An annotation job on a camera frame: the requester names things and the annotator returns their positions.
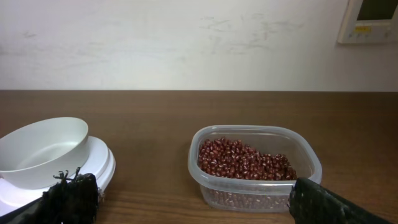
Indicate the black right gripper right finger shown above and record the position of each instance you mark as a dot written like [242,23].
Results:
[310,203]

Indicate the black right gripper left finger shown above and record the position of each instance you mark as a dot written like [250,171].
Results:
[70,201]

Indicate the white digital kitchen scale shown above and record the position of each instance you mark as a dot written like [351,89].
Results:
[100,162]

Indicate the white round bowl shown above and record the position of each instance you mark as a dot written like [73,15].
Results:
[33,155]

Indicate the clear plastic container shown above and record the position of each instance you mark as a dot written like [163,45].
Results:
[254,195]

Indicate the red adzuki beans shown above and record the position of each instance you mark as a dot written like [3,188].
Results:
[232,159]

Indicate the white wall control panel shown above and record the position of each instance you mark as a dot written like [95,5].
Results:
[369,22]

